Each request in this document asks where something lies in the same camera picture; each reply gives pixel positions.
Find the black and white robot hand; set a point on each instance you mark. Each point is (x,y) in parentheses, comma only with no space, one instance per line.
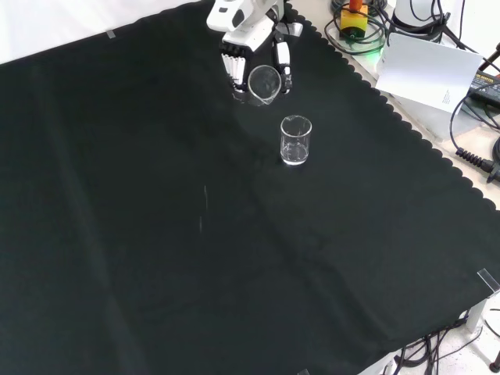
(250,39)

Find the clear glass beaker with print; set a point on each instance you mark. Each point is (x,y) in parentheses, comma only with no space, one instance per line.
(265,84)

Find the clear glass beaker with liquid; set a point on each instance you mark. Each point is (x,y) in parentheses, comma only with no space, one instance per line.
(295,142)

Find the clear tape strip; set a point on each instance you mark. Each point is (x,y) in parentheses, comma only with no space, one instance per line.
(111,34)
(303,372)
(295,29)
(489,280)

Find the yellow stop button box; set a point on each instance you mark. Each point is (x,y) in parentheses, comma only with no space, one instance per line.
(353,21)

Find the pale folded board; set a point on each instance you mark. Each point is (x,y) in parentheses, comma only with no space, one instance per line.
(426,72)

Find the black scalloped table cloth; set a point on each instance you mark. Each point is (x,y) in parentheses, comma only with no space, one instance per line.
(156,215)

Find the black power adapter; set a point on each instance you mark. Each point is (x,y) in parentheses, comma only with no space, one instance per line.
(486,86)

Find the black tripod leg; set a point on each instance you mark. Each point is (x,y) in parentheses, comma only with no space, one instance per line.
(491,58)

